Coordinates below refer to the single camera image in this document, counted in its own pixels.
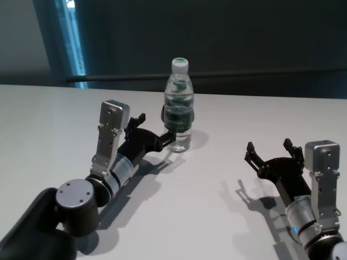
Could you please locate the grey metal handrail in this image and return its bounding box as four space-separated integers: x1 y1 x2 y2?
66 75 347 82

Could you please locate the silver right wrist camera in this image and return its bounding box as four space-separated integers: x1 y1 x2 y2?
304 140 341 227

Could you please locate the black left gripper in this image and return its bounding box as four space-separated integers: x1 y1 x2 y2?
118 113 177 166

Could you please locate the clear plastic water bottle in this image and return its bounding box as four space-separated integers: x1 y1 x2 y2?
164 57 195 153

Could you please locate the blue-lit window strip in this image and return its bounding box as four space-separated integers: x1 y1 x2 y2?
55 0 88 89

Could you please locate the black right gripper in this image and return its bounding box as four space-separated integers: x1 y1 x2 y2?
245 138 312 203

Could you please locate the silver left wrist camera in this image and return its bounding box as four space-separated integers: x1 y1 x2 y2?
91 100 131 180

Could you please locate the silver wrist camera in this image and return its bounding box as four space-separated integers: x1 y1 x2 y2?
304 140 341 227
91 100 131 180

